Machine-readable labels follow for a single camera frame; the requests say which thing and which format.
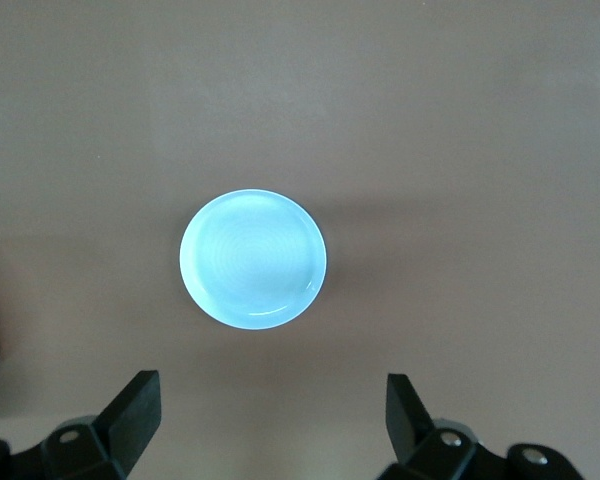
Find light blue round plate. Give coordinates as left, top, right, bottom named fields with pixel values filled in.
left=178, top=188, right=328, bottom=332

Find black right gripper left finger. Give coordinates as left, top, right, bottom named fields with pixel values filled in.
left=0, top=369, right=162, bottom=480

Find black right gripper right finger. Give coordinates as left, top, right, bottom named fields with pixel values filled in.
left=378, top=372, right=587, bottom=480

